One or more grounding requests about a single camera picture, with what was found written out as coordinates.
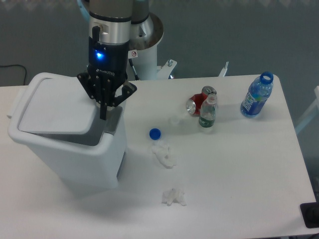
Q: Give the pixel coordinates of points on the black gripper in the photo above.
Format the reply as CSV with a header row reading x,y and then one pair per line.
x,y
106,72

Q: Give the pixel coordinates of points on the white trash can lid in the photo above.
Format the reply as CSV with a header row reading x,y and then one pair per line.
x,y
57,105

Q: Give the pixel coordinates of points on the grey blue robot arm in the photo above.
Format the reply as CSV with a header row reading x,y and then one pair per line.
x,y
110,22

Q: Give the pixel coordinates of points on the blue bottle cap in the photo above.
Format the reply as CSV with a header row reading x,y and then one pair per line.
x,y
155,134

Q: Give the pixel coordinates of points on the white translucent bottle cap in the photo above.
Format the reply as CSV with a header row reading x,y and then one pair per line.
x,y
175,120

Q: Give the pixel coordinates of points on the crushed red soda can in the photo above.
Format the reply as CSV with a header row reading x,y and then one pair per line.
x,y
194,103

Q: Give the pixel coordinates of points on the white trash can body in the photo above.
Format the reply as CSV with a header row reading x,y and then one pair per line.
x,y
94,158

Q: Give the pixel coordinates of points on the crumpled white tissue upper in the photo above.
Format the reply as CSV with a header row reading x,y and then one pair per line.
x,y
161,150

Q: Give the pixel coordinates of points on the crumpled white tissue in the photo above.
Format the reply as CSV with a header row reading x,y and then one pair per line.
x,y
174,195
161,150

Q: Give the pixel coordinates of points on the clear bottle green label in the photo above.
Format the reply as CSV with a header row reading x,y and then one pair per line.
x,y
208,112

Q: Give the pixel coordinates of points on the crumpled white tissue lower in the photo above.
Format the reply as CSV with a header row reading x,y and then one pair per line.
x,y
174,195

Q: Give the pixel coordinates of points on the blue plastic drink bottle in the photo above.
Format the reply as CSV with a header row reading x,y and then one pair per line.
x,y
258,93

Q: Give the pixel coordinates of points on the black device at corner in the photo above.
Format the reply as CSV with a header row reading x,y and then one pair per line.
x,y
310,213

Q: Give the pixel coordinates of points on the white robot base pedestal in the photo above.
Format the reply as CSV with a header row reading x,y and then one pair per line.
x,y
143,54

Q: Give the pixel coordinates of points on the white frame at right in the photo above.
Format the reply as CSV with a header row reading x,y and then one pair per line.
x,y
309,114

